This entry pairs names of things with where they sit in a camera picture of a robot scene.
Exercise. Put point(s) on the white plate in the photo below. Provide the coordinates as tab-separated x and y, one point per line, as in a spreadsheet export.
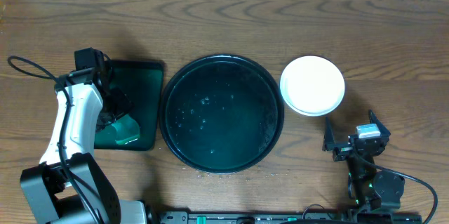
312	85

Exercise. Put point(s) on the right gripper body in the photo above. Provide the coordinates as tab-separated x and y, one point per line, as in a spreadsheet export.
344	154

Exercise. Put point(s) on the round black serving tray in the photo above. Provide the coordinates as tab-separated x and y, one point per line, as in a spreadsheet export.
221	113

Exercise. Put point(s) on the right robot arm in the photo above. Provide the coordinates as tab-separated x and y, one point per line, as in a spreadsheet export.
377	192

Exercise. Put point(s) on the green scrubbing sponge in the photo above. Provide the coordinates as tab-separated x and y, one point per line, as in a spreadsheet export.
127	130

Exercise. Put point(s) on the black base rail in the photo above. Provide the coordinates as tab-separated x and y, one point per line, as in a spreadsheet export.
182	217

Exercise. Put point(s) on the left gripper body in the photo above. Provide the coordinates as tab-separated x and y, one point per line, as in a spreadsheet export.
114	104

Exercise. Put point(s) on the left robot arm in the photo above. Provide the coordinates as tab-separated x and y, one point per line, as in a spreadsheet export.
68	186

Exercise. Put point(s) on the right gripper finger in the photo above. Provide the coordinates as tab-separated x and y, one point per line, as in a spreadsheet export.
374	120
328	139

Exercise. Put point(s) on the black rectangular water tray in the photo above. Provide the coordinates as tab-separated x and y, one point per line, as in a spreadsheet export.
142	83

